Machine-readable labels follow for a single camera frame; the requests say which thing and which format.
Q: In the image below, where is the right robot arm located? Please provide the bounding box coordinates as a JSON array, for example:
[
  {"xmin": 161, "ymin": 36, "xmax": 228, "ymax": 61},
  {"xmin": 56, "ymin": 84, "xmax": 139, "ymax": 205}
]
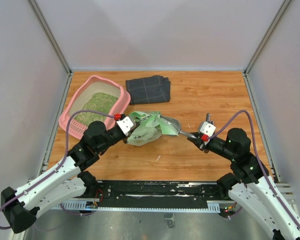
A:
[{"xmin": 186, "ymin": 122, "xmax": 300, "ymax": 240}]

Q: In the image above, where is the green cat litter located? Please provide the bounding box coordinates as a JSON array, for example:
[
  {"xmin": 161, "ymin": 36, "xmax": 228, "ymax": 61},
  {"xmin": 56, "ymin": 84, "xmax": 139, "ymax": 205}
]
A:
[{"xmin": 74, "ymin": 92, "xmax": 119, "ymax": 126}]

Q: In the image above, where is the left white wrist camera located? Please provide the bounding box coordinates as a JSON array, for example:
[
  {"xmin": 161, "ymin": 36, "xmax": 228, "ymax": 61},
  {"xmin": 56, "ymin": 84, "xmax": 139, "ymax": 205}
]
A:
[{"xmin": 114, "ymin": 113, "xmax": 137, "ymax": 137}]

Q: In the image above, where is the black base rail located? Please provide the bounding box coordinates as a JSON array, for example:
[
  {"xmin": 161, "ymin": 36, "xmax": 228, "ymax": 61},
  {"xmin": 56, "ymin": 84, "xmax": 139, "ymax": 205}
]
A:
[{"xmin": 22, "ymin": 178, "xmax": 293, "ymax": 213}]

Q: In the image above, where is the pink litter box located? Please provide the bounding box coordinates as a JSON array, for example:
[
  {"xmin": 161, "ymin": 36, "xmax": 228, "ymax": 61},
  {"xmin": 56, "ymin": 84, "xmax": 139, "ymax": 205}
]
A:
[{"xmin": 58, "ymin": 75, "xmax": 131, "ymax": 139}]

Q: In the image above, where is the green litter bag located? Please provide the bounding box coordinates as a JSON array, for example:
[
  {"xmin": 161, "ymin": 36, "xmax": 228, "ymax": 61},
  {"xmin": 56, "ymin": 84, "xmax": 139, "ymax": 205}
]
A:
[{"xmin": 127, "ymin": 111, "xmax": 179, "ymax": 147}]

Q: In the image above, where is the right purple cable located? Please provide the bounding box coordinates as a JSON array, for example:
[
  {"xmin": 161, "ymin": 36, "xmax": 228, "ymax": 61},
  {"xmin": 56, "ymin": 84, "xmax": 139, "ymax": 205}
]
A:
[{"xmin": 206, "ymin": 109, "xmax": 300, "ymax": 235}]

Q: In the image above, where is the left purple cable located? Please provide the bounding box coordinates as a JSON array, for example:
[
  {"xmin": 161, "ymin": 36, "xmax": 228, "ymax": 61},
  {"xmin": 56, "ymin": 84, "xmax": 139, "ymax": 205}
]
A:
[{"xmin": 0, "ymin": 109, "xmax": 117, "ymax": 230}]

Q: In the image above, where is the purple cable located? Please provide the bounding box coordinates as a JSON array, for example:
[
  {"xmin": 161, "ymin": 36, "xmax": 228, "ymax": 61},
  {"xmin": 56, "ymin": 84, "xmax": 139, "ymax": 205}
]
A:
[
  {"xmin": 0, "ymin": 109, "xmax": 117, "ymax": 230},
  {"xmin": 206, "ymin": 109, "xmax": 300, "ymax": 235}
]

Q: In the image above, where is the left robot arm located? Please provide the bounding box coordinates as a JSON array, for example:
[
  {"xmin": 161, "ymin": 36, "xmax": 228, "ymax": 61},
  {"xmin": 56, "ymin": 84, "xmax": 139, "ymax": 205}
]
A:
[{"xmin": 0, "ymin": 116, "xmax": 137, "ymax": 234}]

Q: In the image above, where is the grey metal scoop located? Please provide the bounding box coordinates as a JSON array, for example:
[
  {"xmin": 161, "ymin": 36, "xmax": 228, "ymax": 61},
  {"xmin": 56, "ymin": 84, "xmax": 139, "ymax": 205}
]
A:
[{"xmin": 160, "ymin": 115, "xmax": 191, "ymax": 137}]

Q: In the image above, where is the piano pattern bag clip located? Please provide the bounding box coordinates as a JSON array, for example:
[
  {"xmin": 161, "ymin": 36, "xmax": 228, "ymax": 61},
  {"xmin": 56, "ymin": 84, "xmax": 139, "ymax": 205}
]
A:
[{"xmin": 205, "ymin": 113, "xmax": 214, "ymax": 125}]

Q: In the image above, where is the dark checked folded cloth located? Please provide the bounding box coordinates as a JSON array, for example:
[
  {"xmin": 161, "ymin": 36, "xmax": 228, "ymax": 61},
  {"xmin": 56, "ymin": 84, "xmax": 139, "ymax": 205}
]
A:
[{"xmin": 125, "ymin": 75, "xmax": 171, "ymax": 105}]

